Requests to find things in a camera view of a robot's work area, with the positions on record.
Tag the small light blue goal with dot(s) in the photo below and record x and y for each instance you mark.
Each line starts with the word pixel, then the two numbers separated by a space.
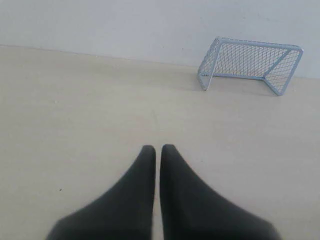
pixel 272 63

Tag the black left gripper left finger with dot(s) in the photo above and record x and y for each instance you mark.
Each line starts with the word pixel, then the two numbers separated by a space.
pixel 124 212

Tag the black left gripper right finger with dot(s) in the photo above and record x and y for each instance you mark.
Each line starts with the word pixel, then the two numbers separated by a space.
pixel 191 210

